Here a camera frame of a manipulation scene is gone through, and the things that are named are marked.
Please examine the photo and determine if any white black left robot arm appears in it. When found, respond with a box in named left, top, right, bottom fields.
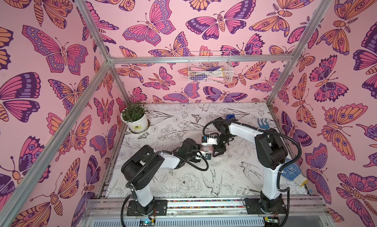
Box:
left=121, top=138, right=209, bottom=208

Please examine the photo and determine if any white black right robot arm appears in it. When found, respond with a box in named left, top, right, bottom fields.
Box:
left=202, top=118, right=288, bottom=200

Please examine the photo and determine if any blue tape dispenser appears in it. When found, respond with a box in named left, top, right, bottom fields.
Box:
left=226, top=114, right=237, bottom=121

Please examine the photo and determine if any potted green plant white pot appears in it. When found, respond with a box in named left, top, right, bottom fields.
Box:
left=121, top=103, right=149, bottom=134

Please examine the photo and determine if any blue white work glove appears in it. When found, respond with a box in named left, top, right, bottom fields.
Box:
left=282, top=163, right=308, bottom=188

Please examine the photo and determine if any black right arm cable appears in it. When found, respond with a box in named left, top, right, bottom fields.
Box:
left=202, top=119, right=303, bottom=193

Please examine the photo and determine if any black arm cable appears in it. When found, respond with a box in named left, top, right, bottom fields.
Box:
left=120, top=150, right=210, bottom=227
left=202, top=119, right=303, bottom=193

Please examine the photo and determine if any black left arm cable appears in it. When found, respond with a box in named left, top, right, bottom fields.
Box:
left=120, top=150, right=210, bottom=227

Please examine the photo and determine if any teal garden fork yellow handle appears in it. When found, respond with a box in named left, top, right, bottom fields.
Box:
left=257, top=118, right=270, bottom=130

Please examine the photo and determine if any white wire wall basket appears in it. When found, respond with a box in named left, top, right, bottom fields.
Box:
left=187, top=51, right=234, bottom=84

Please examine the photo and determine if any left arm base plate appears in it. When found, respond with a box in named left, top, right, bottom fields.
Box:
left=127, top=200, right=167, bottom=216

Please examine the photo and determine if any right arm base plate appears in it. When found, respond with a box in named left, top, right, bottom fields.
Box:
left=242, top=198, right=287, bottom=216

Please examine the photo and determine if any aluminium front rail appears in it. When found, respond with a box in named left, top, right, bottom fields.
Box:
left=79, top=195, right=336, bottom=227

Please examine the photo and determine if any aluminium frame post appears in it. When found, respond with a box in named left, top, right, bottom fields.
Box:
left=267, top=0, right=333, bottom=106

